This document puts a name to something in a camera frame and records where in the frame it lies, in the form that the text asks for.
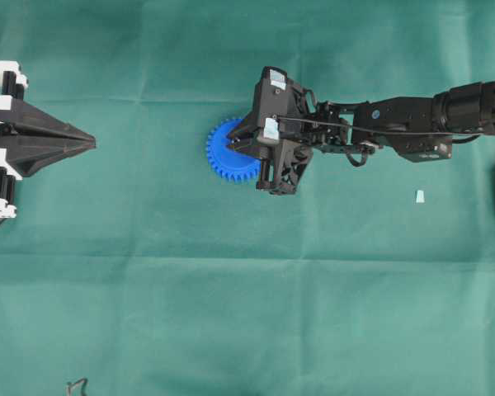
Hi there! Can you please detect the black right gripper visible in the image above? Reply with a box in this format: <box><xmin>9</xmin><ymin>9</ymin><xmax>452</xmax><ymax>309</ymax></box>
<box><xmin>227</xmin><ymin>66</ymin><xmax>317</xmax><ymax>195</ymax></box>

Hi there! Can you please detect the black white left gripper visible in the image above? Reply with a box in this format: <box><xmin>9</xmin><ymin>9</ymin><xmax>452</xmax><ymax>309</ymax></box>
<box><xmin>0</xmin><ymin>61</ymin><xmax>96</xmax><ymax>219</ymax></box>

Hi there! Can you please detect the blue plastic gear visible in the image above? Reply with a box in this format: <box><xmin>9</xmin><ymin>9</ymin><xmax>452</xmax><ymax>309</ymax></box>
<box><xmin>205</xmin><ymin>118</ymin><xmax>261</xmax><ymax>182</ymax></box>

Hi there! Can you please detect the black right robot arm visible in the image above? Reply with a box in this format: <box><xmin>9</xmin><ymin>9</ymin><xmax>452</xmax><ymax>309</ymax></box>
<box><xmin>227</xmin><ymin>67</ymin><xmax>495</xmax><ymax>196</ymax></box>

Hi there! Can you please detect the small pale blue shaft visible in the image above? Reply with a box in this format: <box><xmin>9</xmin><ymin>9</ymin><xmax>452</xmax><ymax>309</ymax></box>
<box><xmin>415</xmin><ymin>190</ymin><xmax>426</xmax><ymax>204</ymax></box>

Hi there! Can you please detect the green table cloth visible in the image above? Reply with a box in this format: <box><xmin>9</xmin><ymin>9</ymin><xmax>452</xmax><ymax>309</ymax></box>
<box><xmin>0</xmin><ymin>1</ymin><xmax>495</xmax><ymax>395</ymax></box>

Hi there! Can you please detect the bent metal wire clip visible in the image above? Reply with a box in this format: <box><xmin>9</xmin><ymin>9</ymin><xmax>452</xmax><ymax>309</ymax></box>
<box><xmin>65</xmin><ymin>377</ymin><xmax>88</xmax><ymax>396</ymax></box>

